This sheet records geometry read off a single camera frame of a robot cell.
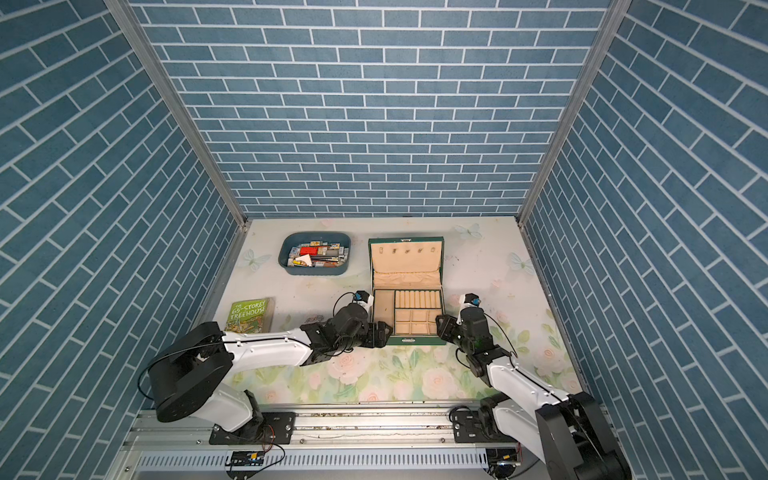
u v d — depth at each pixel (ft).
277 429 2.40
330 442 2.37
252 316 2.99
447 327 2.58
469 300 2.60
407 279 3.07
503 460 2.31
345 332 2.19
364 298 2.58
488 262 3.62
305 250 3.53
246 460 2.37
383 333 2.54
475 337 2.22
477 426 2.41
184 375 1.43
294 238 3.56
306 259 3.35
